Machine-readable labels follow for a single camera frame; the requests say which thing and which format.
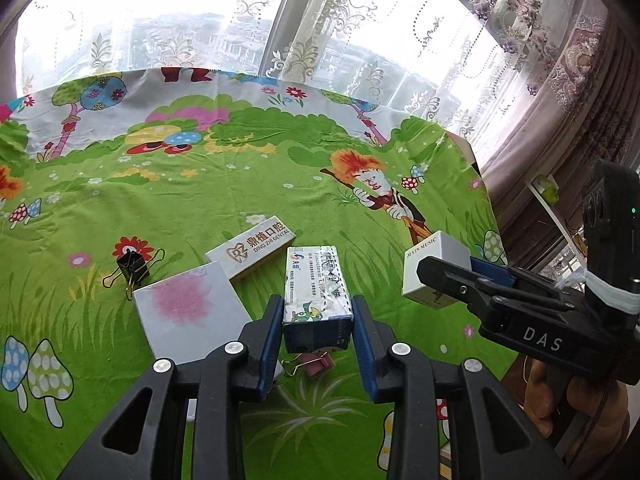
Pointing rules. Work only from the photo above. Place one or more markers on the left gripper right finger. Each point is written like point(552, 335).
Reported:
point(489, 434)

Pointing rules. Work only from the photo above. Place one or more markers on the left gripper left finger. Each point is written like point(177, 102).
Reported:
point(142, 437)

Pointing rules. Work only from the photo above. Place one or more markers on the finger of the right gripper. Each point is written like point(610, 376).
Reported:
point(450, 279)
point(498, 274)

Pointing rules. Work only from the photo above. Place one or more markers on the white music cube box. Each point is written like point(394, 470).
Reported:
point(440, 245)

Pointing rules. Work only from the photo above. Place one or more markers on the silver long box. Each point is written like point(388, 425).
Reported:
point(317, 307)

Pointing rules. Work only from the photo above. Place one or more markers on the black binder clip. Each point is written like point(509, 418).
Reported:
point(134, 270)

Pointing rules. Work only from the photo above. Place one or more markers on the pink binder clip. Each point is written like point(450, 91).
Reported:
point(313, 364)

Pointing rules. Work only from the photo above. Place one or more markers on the brown drape curtain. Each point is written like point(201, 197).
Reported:
point(586, 110)

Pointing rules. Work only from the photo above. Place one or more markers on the white dental logo box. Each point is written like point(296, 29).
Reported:
point(246, 251)

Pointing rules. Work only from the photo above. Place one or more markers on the lace window curtain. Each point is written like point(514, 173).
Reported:
point(475, 66)

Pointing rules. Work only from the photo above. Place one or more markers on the green cartoon tablecloth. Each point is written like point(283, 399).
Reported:
point(144, 212)

